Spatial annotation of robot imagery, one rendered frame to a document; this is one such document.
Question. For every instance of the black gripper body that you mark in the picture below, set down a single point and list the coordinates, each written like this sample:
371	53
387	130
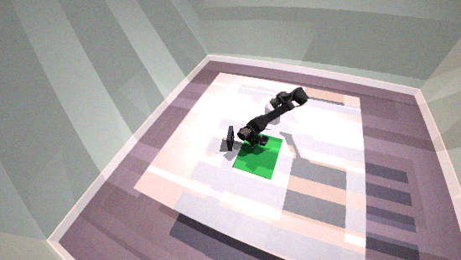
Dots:
263	140

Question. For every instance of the green circuit board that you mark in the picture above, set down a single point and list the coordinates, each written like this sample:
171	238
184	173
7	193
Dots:
259	160

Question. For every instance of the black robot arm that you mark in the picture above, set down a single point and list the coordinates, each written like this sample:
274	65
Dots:
260	122

